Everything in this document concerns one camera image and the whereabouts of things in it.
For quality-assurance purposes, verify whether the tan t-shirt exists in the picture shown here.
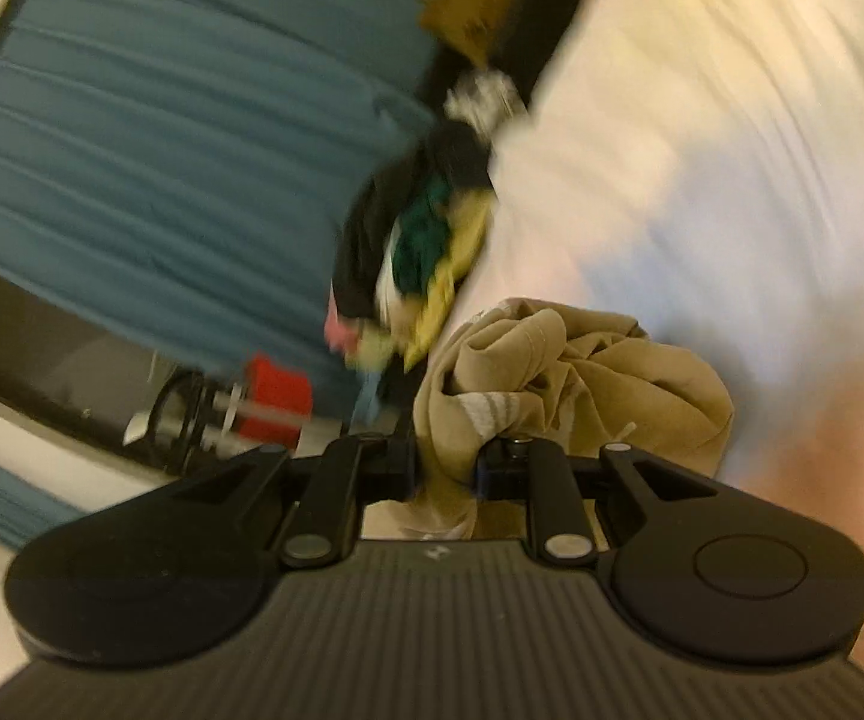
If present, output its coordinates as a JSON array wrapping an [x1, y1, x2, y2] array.
[[393, 299, 734, 541]]

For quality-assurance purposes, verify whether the pile of mixed clothes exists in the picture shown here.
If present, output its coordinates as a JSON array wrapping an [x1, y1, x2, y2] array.
[[323, 70, 526, 419]]

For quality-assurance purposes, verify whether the red bag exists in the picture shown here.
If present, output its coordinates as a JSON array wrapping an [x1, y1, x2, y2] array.
[[235, 355, 313, 450]]

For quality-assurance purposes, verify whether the black white exercise machine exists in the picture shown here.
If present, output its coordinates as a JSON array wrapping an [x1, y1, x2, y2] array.
[[121, 365, 344, 475]]

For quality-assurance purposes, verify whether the white pink bed sheet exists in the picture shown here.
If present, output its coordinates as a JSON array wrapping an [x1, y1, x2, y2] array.
[[457, 0, 864, 667]]

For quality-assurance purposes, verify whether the blue curtain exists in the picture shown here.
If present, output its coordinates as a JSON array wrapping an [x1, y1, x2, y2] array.
[[0, 0, 472, 550]]

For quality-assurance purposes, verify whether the brown cardboard box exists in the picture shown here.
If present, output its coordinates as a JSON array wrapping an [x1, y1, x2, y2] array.
[[419, 0, 514, 68]]

